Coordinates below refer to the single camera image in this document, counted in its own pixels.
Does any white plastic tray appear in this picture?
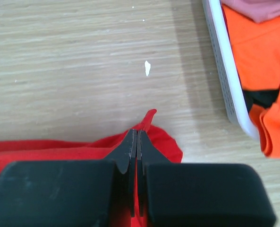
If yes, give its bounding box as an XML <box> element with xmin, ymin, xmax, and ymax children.
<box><xmin>202</xmin><ymin>0</ymin><xmax>259</xmax><ymax>140</ymax></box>

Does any orange t shirt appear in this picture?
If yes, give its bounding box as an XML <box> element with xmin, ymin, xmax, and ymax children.
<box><xmin>221</xmin><ymin>4</ymin><xmax>280</xmax><ymax>158</ymax></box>

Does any red t shirt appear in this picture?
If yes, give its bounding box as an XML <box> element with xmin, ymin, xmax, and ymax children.
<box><xmin>0</xmin><ymin>108</ymin><xmax>184</xmax><ymax>227</ymax></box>

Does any pink t shirt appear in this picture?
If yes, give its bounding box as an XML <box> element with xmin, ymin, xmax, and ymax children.
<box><xmin>221</xmin><ymin>0</ymin><xmax>280</xmax><ymax>23</ymax></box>

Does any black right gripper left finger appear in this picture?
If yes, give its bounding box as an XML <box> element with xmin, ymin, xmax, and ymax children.
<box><xmin>0</xmin><ymin>130</ymin><xmax>137</xmax><ymax>227</ymax></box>

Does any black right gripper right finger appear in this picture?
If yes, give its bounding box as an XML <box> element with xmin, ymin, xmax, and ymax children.
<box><xmin>136</xmin><ymin>131</ymin><xmax>277</xmax><ymax>227</ymax></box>

